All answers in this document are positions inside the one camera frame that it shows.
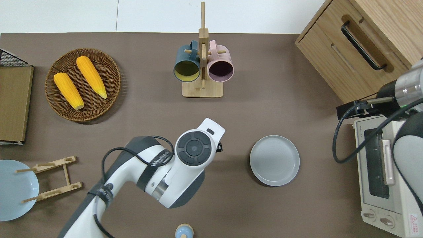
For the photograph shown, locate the yellow corn cob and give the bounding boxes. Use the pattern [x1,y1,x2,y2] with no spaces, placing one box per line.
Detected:
[76,56,107,99]
[54,72,85,110]

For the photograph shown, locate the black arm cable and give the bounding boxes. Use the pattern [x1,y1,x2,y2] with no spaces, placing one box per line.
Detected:
[93,136,174,238]
[332,98,423,164]

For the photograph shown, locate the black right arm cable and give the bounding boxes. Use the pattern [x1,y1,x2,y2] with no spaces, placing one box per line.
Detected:
[332,98,423,164]

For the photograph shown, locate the light blue plate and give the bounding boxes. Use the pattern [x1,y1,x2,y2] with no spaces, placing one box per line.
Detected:
[0,160,39,221]

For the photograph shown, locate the brown table mat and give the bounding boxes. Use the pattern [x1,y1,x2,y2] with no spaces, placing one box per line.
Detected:
[0,32,423,238]

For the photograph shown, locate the pink mug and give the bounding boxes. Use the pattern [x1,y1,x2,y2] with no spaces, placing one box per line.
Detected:
[207,40,235,82]

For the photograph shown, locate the gray round plate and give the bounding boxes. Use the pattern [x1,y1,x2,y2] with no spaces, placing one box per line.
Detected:
[250,135,300,187]

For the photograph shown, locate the white toaster oven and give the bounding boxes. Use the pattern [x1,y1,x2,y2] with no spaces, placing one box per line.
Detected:
[353,114,423,238]

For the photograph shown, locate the dark blue mug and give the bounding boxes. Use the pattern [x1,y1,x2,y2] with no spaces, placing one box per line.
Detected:
[173,40,201,83]

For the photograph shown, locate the brown wicker basket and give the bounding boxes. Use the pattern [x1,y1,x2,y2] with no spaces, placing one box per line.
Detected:
[45,48,121,122]

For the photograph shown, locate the wire and wood cabinet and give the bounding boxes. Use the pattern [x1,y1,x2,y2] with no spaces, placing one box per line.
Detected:
[0,49,34,146]

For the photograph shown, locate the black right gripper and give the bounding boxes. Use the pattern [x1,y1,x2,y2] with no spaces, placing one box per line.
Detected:
[336,79,402,121]

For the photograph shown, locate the black drawer handle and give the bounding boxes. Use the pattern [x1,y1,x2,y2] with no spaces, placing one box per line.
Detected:
[341,21,387,71]

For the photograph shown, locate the wooden mug tree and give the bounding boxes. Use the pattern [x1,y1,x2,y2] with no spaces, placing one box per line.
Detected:
[182,2,227,98]

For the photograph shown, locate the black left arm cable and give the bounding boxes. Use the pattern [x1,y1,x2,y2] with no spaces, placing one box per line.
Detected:
[93,136,174,238]

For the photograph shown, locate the wooden drawer box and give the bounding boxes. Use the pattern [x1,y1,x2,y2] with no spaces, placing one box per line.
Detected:
[295,0,423,104]

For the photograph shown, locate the wooden plate rack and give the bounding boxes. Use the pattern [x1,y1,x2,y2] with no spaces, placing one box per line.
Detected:
[16,156,83,203]

